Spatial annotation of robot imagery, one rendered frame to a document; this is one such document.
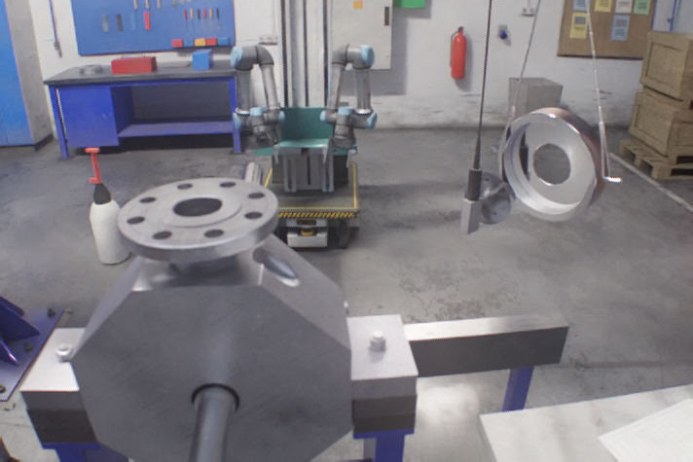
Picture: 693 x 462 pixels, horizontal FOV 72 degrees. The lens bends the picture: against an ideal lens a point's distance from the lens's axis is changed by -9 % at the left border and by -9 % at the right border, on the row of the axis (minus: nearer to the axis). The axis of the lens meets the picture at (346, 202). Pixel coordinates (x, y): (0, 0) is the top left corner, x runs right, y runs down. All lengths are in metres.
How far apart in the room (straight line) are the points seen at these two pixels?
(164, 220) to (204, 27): 5.26
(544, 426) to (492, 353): 0.34
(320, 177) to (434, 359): 2.37
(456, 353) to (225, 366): 0.76
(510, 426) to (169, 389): 0.72
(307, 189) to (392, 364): 2.80
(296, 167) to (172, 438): 2.79
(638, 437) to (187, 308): 0.98
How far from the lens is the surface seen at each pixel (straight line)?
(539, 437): 1.24
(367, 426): 1.05
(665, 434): 1.35
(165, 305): 0.85
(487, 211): 1.95
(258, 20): 5.98
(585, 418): 1.31
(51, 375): 1.09
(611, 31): 6.95
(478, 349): 1.50
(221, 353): 0.90
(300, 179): 3.67
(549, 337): 1.57
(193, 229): 0.79
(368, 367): 0.98
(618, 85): 7.16
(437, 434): 2.36
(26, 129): 6.44
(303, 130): 3.46
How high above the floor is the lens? 1.77
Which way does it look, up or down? 25 degrees down
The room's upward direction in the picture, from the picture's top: straight up
